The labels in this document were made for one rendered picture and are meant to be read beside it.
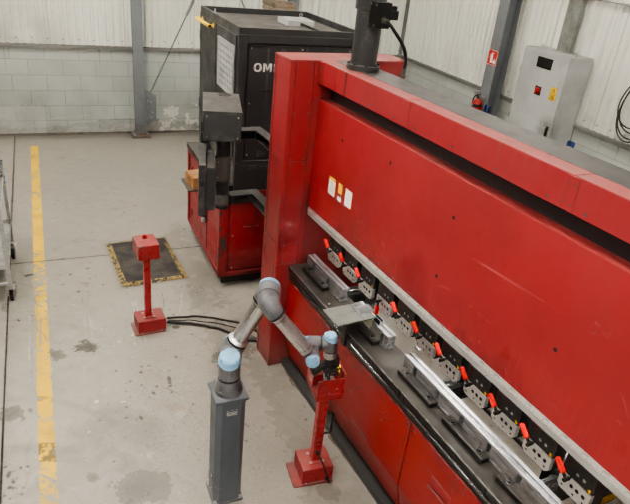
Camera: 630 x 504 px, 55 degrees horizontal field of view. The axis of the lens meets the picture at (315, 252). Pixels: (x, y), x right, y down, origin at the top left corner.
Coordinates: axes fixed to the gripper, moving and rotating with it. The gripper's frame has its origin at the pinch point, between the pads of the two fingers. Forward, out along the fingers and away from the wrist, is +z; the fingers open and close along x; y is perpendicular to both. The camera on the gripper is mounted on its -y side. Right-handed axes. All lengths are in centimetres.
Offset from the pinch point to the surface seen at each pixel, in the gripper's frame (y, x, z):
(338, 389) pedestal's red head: 6.0, -4.8, 0.3
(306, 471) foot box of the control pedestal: -12, -4, 61
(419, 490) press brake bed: 34, -58, 31
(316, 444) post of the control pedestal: -3.9, 2.4, 47.1
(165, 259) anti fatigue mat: -70, 291, 66
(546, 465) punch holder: 59, -110, -35
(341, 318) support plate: 17.4, 25.5, -25.4
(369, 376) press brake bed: 26.7, 0.5, 0.2
